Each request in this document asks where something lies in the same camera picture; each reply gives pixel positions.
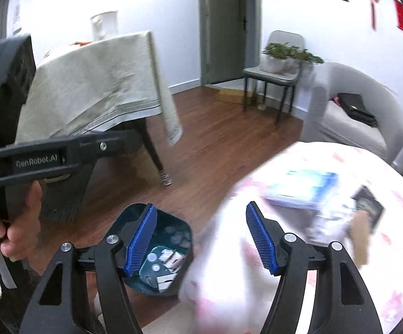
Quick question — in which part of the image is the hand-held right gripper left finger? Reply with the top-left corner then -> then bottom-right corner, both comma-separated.
22,202 -> 158,334

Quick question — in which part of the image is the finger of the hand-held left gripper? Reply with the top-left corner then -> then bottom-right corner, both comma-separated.
77,129 -> 144,163

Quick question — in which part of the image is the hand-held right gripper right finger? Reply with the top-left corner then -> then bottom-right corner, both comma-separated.
245,201 -> 384,334

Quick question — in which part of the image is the dark teal trash bin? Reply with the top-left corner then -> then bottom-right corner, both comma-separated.
102,202 -> 193,296

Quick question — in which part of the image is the person's left hand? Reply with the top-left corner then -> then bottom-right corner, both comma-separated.
0,181 -> 44,263

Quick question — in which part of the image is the dark wooden table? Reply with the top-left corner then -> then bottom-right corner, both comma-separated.
132,117 -> 172,186

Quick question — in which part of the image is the pink printed tablecloth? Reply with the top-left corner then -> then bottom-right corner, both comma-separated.
181,141 -> 403,334

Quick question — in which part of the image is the beige table cloth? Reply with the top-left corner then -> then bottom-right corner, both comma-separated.
15,31 -> 183,147

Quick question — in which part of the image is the blue white plastic packet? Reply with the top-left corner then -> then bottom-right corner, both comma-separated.
264,170 -> 339,209

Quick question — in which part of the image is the brown cardboard tube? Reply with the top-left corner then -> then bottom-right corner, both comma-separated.
349,212 -> 373,268

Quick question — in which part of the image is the black packet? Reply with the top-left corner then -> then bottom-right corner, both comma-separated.
351,185 -> 385,235

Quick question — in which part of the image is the white pitcher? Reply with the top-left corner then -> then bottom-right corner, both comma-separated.
90,10 -> 119,40

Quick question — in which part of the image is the grey armchair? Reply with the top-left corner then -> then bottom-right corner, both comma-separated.
302,62 -> 403,162

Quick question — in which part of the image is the grey door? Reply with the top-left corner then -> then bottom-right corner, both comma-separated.
198,0 -> 263,86

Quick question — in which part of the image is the black bag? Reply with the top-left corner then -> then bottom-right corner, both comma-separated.
337,93 -> 377,128

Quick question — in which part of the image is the grey dining chair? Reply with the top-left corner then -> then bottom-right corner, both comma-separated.
242,31 -> 305,126

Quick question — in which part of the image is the red wall scroll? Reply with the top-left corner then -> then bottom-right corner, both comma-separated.
394,0 -> 403,35

